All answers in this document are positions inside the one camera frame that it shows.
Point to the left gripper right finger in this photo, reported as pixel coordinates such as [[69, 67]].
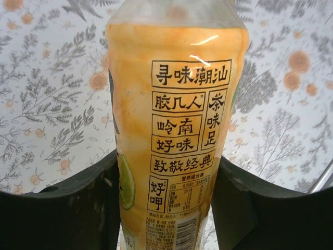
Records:
[[273, 221]]

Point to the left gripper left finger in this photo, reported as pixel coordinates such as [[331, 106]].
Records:
[[52, 221]]

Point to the yellow label plastic bottle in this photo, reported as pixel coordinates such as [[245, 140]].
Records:
[[177, 117]]

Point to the wide aluminium extrusion beam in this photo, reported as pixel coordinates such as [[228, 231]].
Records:
[[325, 181]]

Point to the leaf pattern table cloth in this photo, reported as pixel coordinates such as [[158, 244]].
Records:
[[52, 78]]

